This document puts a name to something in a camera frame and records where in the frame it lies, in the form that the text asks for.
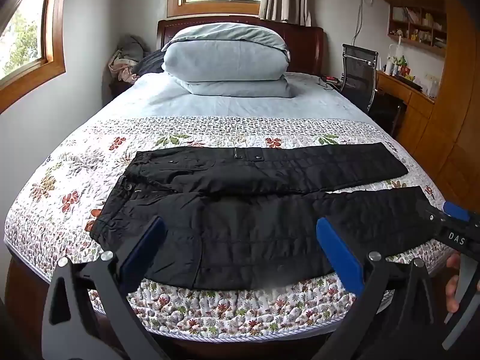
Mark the white bottle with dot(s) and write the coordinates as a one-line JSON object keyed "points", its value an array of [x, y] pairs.
{"points": [[392, 62]]}

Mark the black mesh office chair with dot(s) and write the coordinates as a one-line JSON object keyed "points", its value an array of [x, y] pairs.
{"points": [[358, 71]]}

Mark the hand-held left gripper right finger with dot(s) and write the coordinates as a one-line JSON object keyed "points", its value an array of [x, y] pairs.
{"points": [[339, 251]]}

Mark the wooden desk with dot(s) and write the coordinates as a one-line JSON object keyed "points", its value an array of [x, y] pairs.
{"points": [[412, 108]]}

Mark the dark cloth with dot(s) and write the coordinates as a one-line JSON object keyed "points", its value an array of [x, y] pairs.
{"points": [[150, 63]]}

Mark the pile of clothes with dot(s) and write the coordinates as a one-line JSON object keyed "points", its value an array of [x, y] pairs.
{"points": [[125, 58]]}

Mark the wooden side window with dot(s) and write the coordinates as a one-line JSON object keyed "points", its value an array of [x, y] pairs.
{"points": [[52, 26]]}

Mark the green toy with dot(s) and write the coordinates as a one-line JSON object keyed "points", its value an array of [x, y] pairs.
{"points": [[402, 60]]}

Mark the person's right hand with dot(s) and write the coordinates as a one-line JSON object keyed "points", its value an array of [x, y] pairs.
{"points": [[452, 288]]}

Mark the black pants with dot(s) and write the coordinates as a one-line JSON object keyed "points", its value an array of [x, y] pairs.
{"points": [[240, 213]]}

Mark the light blue pillows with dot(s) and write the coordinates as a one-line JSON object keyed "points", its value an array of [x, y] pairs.
{"points": [[225, 63]]}

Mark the clear plastic container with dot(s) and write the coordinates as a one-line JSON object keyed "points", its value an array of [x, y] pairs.
{"points": [[432, 86]]}

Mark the light blue pillow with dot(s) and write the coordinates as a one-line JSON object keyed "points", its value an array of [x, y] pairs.
{"points": [[228, 33]]}

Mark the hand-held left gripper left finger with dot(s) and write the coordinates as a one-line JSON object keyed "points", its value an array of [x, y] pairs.
{"points": [[144, 249]]}

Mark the floral quilted bedspread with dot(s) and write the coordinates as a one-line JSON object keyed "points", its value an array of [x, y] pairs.
{"points": [[75, 180]]}

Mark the wooden wall shelf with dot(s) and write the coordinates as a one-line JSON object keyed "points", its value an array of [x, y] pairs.
{"points": [[416, 26]]}

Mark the red and black charger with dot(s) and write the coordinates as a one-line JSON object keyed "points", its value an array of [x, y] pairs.
{"points": [[332, 80]]}

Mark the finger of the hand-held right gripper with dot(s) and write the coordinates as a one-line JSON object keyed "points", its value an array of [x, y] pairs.
{"points": [[455, 212], [433, 219]]}

